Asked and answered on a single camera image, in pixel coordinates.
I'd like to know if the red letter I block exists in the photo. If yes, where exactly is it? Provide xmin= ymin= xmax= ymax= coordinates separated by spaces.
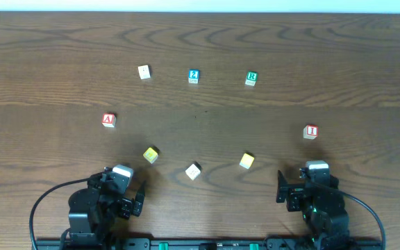
xmin=303 ymin=125 xmax=319 ymax=140

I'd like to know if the red letter A block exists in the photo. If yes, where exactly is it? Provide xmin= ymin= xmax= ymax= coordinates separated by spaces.
xmin=102 ymin=113 xmax=116 ymax=128

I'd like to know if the blue number 2 block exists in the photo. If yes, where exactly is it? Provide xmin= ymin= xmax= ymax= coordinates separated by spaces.
xmin=188 ymin=69 xmax=199 ymax=84

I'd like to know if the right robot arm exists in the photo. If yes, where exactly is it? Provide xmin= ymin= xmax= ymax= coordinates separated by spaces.
xmin=276 ymin=168 xmax=352 ymax=250

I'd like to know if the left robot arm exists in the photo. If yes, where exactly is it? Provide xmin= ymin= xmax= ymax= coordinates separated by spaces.
xmin=59 ymin=169 xmax=146 ymax=249

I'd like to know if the yellow block right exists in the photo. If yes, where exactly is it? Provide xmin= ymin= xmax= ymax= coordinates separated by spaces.
xmin=239 ymin=153 xmax=255 ymax=169

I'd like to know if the yellow block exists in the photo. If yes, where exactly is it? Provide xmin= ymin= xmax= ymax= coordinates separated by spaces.
xmin=143 ymin=147 xmax=159 ymax=164
xmin=239 ymin=153 xmax=255 ymax=169

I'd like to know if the yellow block left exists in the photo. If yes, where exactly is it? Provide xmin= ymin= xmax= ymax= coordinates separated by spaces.
xmin=143 ymin=147 xmax=159 ymax=164

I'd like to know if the wooden block bottom centre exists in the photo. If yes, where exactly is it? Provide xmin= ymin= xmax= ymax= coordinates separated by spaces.
xmin=185 ymin=162 xmax=201 ymax=181

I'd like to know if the green letter R block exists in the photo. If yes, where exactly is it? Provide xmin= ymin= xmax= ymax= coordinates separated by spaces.
xmin=244 ymin=71 xmax=258 ymax=87

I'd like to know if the plain wooden picture block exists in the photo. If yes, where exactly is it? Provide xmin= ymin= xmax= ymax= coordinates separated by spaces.
xmin=137 ymin=65 xmax=151 ymax=80

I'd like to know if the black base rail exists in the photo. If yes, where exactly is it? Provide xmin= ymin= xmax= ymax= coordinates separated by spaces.
xmin=31 ymin=237 xmax=383 ymax=250

